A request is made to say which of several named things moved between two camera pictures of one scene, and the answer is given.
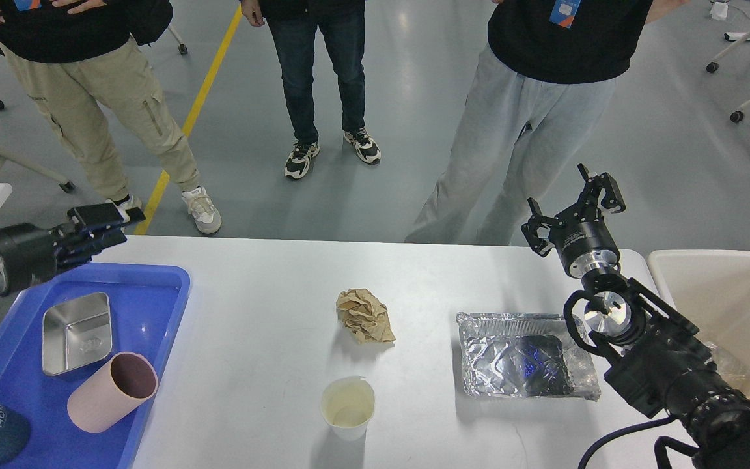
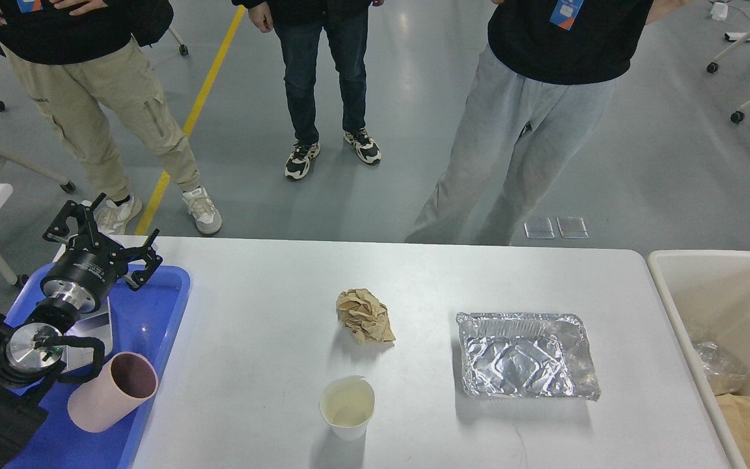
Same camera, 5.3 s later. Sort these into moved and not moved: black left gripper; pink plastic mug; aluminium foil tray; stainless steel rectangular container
Moved: black left gripper
Not moved: stainless steel rectangular container; aluminium foil tray; pink plastic mug
